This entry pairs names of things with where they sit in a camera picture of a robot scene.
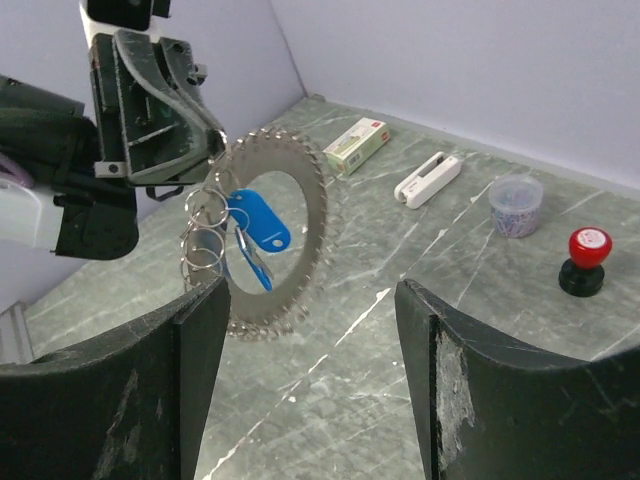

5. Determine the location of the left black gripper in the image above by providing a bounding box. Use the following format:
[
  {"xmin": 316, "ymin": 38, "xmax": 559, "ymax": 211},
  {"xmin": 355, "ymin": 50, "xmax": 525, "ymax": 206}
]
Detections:
[{"xmin": 89, "ymin": 29, "xmax": 225, "ymax": 186}]

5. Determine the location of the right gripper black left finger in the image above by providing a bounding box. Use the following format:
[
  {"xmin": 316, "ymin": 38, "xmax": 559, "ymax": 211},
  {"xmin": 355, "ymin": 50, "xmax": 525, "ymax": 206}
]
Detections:
[{"xmin": 1, "ymin": 280, "xmax": 230, "ymax": 480}]

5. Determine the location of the clear cup of paperclips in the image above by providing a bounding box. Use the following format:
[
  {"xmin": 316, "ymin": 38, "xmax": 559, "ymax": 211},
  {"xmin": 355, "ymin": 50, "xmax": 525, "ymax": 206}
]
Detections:
[{"xmin": 489, "ymin": 174, "xmax": 544, "ymax": 239}]

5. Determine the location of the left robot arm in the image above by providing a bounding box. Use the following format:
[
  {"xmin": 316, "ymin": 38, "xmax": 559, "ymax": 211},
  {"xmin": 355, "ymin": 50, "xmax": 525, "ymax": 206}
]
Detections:
[{"xmin": 1, "ymin": 29, "xmax": 224, "ymax": 261}]

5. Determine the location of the blue tagged key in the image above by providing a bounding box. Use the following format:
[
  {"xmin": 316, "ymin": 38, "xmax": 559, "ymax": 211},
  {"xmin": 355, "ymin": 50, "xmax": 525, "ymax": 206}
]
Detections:
[
  {"xmin": 222, "ymin": 223, "xmax": 274, "ymax": 294},
  {"xmin": 227, "ymin": 189, "xmax": 292, "ymax": 253}
]

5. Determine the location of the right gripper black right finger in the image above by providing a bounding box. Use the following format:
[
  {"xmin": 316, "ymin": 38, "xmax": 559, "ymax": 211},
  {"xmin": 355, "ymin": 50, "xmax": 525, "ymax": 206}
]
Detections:
[{"xmin": 394, "ymin": 280, "xmax": 639, "ymax": 479}]

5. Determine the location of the white stapler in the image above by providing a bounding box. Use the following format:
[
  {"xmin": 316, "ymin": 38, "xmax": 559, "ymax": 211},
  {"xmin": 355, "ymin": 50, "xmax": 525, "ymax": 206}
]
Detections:
[{"xmin": 394, "ymin": 151, "xmax": 463, "ymax": 209}]

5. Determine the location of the green white staple box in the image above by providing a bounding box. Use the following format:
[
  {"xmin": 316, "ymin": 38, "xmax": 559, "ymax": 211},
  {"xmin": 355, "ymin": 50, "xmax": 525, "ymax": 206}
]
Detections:
[{"xmin": 323, "ymin": 117, "xmax": 391, "ymax": 175}]

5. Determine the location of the aluminium rail frame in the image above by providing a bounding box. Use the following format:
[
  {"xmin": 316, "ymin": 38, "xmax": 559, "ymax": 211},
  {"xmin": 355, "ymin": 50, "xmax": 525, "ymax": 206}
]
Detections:
[{"xmin": 0, "ymin": 302, "xmax": 35, "ymax": 364}]

